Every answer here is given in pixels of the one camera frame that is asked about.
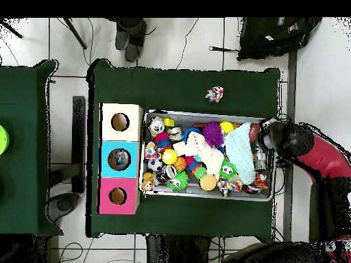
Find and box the cream knitted cloth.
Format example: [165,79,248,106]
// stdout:
[172,131,226,177]

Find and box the purple spiky ball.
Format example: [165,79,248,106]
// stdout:
[202,121,225,150]

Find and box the mint green knitted cloth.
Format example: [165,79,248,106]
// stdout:
[223,123,258,186]

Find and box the colourful patchwork cloth scrap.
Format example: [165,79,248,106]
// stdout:
[205,86,225,103]

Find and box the colourful polka dot cloth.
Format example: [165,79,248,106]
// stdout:
[217,177,244,197]

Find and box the wooden box with three holes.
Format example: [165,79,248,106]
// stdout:
[98,103,144,216]

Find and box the clear mesh bin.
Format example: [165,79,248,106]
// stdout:
[139,109,278,203]

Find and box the small orange basketball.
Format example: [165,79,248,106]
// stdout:
[173,156,188,172]

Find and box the dark green table cloth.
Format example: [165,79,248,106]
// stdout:
[0,59,60,238]
[87,58,282,239]

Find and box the small brown football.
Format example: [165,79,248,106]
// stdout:
[249,123,263,145]

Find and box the grey plastic toy robot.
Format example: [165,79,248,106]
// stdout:
[252,145,269,171]

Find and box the black backpack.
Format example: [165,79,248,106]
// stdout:
[237,17,324,61]

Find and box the green round object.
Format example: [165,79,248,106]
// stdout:
[0,123,10,156]

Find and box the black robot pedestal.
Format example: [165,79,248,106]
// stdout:
[143,234,220,263]

